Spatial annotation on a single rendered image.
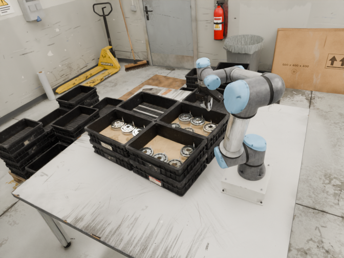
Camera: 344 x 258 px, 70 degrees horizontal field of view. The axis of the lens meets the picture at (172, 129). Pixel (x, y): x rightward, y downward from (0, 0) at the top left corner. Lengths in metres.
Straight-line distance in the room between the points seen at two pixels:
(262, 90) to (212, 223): 0.73
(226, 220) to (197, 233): 0.16
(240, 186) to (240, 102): 0.60
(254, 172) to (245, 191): 0.11
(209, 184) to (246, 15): 3.16
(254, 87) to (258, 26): 3.32
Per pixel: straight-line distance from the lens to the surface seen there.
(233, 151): 1.19
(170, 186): 1.43
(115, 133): 1.79
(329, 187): 2.64
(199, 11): 4.44
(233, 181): 1.39
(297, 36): 4.02
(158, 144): 1.60
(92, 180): 1.69
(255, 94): 0.92
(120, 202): 1.50
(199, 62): 1.36
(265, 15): 4.17
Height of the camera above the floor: 1.83
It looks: 36 degrees down
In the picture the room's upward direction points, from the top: 7 degrees counter-clockwise
